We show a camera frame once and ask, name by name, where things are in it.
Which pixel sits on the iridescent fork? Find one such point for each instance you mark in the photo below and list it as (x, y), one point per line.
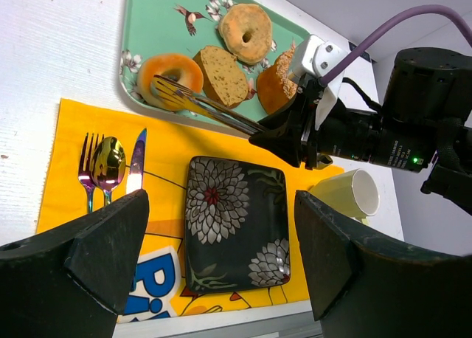
(90, 143)

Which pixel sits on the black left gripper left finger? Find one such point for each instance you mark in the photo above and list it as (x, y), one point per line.
(74, 280)

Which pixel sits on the metal tongs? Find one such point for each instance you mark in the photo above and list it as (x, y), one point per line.
(177, 95)

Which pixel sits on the pale glazed bagel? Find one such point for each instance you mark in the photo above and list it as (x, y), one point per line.
(246, 30)

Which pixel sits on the iridescent knife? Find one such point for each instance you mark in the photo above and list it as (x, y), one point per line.
(135, 176)

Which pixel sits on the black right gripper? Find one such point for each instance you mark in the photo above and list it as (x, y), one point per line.
(421, 120)

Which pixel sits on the brown bread slice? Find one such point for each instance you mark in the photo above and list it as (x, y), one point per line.
(224, 81)

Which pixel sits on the iridescent spoon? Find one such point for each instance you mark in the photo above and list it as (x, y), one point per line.
(107, 166)

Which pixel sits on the pale yellow mug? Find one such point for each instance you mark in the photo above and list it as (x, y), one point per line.
(353, 194)

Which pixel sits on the green floral tray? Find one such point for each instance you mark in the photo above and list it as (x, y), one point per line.
(154, 27)

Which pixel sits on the black floral square plate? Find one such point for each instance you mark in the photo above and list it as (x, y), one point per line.
(236, 226)

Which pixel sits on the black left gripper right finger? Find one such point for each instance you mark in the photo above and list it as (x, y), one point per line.
(363, 283)

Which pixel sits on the sugared bundt cake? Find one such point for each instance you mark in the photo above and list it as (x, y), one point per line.
(274, 89)

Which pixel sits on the orange glazed donut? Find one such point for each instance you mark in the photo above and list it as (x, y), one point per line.
(186, 71)

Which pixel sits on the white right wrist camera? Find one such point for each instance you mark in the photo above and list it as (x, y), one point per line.
(317, 57)

